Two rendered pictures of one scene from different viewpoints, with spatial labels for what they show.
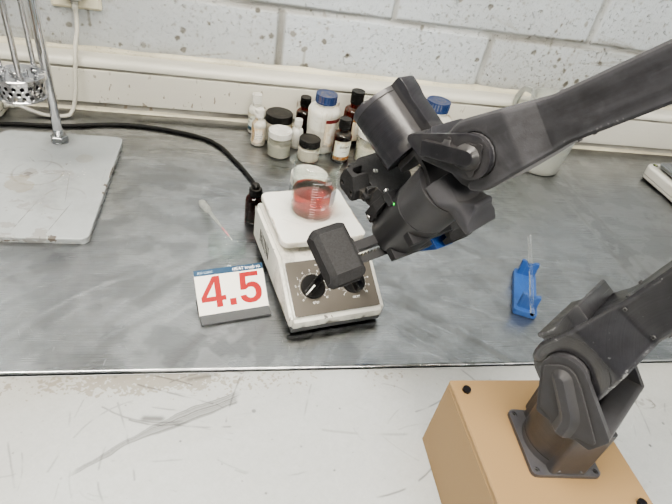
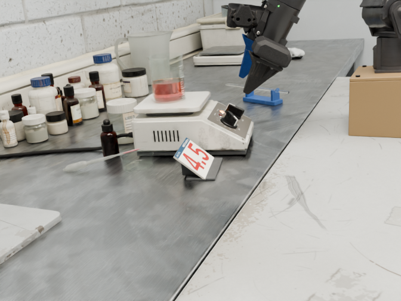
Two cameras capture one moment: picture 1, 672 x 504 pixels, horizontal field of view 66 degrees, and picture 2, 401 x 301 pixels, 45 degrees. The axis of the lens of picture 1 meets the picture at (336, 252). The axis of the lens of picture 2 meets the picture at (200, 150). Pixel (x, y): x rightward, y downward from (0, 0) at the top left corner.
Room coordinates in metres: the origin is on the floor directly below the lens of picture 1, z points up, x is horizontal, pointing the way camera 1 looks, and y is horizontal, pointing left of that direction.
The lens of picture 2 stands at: (0.00, 0.67, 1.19)
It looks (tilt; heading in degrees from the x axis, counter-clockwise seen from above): 19 degrees down; 310
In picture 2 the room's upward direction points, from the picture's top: 5 degrees counter-clockwise
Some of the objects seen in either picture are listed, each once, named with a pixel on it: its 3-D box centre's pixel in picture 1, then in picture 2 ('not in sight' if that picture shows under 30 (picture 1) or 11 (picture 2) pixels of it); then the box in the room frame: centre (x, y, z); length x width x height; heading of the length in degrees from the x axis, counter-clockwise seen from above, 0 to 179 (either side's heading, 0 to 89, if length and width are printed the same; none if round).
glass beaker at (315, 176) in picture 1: (312, 187); (166, 79); (0.59, 0.05, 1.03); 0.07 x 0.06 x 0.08; 114
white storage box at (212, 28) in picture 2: not in sight; (245, 30); (1.16, -1.06, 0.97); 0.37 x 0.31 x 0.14; 109
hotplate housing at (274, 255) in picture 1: (313, 251); (189, 124); (0.56, 0.03, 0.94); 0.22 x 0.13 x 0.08; 27
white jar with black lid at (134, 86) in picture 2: not in sight; (135, 82); (0.99, -0.24, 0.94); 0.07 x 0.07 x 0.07
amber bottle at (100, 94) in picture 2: not in sight; (96, 91); (0.96, -0.08, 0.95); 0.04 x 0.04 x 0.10
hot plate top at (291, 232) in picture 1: (312, 215); (173, 101); (0.59, 0.04, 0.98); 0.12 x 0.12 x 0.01; 27
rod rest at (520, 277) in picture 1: (527, 286); (262, 94); (0.61, -0.29, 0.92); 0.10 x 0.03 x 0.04; 171
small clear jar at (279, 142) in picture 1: (279, 142); (35, 128); (0.89, 0.15, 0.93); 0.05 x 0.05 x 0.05
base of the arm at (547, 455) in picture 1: (564, 421); (394, 53); (0.29, -0.23, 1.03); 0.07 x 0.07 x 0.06; 11
